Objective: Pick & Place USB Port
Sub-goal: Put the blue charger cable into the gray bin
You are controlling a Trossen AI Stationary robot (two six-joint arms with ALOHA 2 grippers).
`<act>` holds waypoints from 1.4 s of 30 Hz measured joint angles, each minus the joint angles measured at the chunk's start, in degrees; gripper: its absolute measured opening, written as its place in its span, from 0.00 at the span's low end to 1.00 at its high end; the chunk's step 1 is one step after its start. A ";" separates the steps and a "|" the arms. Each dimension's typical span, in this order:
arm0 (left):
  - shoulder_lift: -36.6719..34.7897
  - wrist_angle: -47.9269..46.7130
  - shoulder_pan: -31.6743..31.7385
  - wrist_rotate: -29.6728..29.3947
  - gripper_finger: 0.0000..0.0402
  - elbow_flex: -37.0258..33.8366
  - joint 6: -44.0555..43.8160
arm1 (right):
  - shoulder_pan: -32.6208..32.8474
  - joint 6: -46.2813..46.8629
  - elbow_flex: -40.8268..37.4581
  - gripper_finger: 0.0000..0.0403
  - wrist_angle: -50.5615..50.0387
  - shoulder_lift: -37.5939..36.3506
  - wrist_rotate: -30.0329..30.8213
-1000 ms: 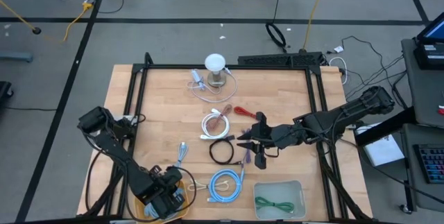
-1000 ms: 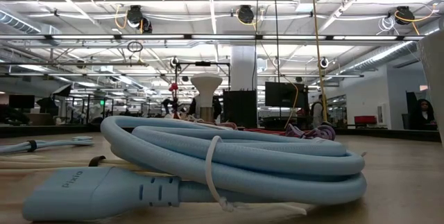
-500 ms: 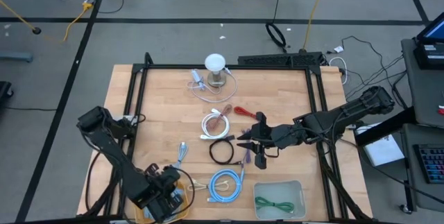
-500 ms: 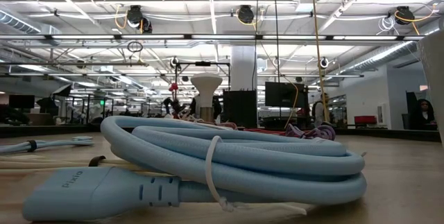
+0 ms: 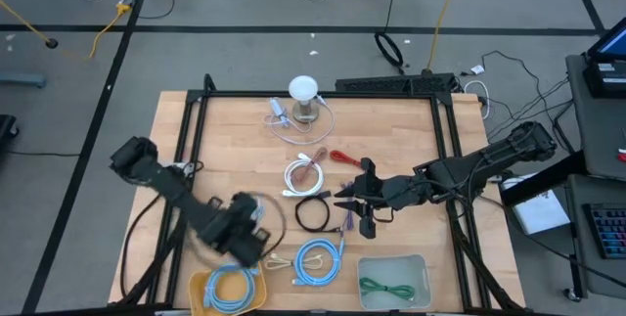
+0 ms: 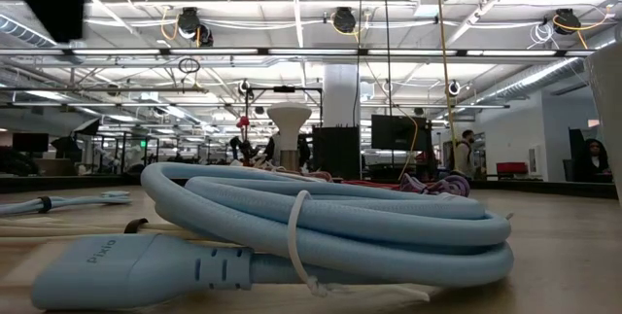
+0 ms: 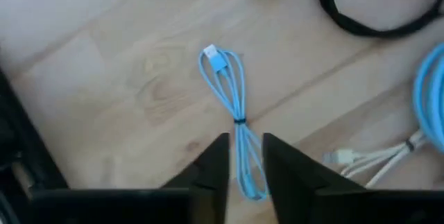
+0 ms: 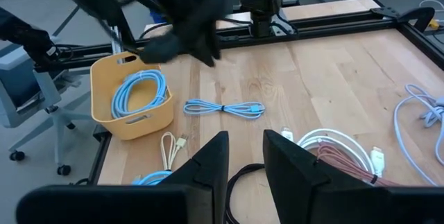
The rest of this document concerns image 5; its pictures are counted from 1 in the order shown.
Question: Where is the laptop with blue screen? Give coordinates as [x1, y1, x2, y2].
[586, 16, 626, 63]

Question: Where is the grey plastic bin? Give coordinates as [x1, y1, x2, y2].
[356, 253, 433, 311]

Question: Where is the black left arm base cable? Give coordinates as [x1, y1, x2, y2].
[119, 193, 165, 302]

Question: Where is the brass table lamp white shade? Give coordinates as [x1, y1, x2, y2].
[287, 74, 322, 124]

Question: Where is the black HDMI cable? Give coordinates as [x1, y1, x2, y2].
[294, 190, 343, 234]

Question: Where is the black desk bar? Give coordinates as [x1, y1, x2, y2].
[498, 151, 588, 207]

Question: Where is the coiled black floor cable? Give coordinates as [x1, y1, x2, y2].
[374, 0, 406, 70]

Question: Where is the black metal table frame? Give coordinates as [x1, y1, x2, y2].
[114, 73, 527, 316]

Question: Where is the blue-grey metal bar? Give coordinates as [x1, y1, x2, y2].
[0, 71, 48, 89]

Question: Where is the cream USB cable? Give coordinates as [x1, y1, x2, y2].
[263, 251, 325, 272]

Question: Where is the light blue ethernet cable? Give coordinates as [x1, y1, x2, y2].
[291, 237, 346, 288]
[202, 262, 260, 315]

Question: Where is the black backlit keyboard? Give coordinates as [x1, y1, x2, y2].
[581, 202, 626, 261]

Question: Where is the yellow extension cord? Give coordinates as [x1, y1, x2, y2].
[0, 0, 132, 62]
[425, 0, 465, 73]

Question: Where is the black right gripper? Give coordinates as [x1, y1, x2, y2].
[334, 158, 426, 239]

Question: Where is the green USB cable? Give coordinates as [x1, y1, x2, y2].
[359, 276, 417, 302]

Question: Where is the black device box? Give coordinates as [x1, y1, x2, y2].
[581, 59, 626, 100]

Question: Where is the white HDMI cable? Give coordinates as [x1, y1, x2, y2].
[282, 153, 326, 198]

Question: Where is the white paper box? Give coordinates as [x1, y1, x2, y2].
[501, 173, 571, 237]

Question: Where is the yellow plastic bin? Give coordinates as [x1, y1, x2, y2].
[188, 260, 269, 316]

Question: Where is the black equipment base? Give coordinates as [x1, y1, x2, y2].
[0, 113, 21, 152]

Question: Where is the red USB cable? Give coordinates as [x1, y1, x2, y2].
[329, 149, 363, 168]

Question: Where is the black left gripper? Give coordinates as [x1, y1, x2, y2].
[198, 191, 273, 268]

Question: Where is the white lamp power adapter cable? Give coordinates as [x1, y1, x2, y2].
[262, 94, 336, 147]

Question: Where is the purple USB cable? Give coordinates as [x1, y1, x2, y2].
[340, 183, 356, 232]

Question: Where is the grey desk top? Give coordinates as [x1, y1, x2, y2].
[565, 54, 626, 181]
[565, 173, 626, 301]

